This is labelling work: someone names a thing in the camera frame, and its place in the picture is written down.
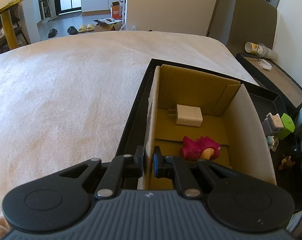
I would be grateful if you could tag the flat open cardboard box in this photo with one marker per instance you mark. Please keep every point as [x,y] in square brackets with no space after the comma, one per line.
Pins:
[108,24]

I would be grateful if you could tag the right black slipper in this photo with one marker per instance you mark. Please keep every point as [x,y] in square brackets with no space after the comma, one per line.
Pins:
[72,30]

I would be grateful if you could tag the left black slipper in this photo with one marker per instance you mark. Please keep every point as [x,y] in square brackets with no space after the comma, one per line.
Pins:
[52,33]

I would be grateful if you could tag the large black tray box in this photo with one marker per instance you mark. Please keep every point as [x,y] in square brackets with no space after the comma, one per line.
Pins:
[263,99]

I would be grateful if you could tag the white power adapter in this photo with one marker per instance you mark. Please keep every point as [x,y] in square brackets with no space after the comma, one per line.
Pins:
[187,115]

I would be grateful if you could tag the cream plush blanket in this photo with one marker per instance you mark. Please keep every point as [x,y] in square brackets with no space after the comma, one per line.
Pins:
[67,99]

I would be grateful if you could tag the right yellow slipper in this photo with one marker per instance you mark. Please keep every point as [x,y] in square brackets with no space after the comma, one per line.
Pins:
[90,27]

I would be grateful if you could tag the black slipper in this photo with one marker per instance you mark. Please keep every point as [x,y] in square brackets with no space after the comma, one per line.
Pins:
[72,30]
[52,33]

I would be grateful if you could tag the black side tray with cardboard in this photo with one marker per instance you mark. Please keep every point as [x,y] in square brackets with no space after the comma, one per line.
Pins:
[276,80]

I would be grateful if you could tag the white standing fan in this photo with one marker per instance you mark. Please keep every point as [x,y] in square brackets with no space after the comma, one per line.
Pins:
[45,11]

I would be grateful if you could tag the green hexagonal box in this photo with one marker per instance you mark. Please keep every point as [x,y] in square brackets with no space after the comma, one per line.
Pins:
[289,127]

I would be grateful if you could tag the brown cardboard box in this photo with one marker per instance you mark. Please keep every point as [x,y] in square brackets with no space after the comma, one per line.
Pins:
[229,118]

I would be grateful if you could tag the magenta pink plush toy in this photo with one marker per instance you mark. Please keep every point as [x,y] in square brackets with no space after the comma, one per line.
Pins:
[202,148]

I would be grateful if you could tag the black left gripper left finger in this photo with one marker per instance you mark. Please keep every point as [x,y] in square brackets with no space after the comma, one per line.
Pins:
[60,200]

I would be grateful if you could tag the white face mask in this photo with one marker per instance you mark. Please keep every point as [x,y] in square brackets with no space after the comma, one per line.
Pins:
[263,64]

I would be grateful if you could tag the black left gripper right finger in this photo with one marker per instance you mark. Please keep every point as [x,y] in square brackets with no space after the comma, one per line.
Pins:
[236,200]

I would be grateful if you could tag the large leaning cardboard sheet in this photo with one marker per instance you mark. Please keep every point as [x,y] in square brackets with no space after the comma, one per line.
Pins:
[253,21]

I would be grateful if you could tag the stacked paper cups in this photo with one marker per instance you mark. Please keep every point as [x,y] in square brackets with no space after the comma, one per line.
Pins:
[260,50]

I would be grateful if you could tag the orange cardboard box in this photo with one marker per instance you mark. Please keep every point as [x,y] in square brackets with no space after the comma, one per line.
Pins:
[116,10]

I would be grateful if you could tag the grey white cat figurine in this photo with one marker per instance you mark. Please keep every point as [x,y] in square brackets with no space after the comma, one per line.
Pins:
[272,124]

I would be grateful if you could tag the yellow slipper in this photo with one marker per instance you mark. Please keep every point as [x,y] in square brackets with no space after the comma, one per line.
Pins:
[90,27]
[82,28]

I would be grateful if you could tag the left yellow slipper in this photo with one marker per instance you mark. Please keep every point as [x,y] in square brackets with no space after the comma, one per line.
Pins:
[82,28]

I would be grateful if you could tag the small blue white figurine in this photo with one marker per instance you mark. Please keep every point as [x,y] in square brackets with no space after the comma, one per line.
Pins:
[272,142]

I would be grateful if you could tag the yellow table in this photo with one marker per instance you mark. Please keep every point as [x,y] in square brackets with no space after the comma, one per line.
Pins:
[30,9]

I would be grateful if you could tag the small brown figurine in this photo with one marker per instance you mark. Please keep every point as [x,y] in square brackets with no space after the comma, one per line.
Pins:
[286,163]

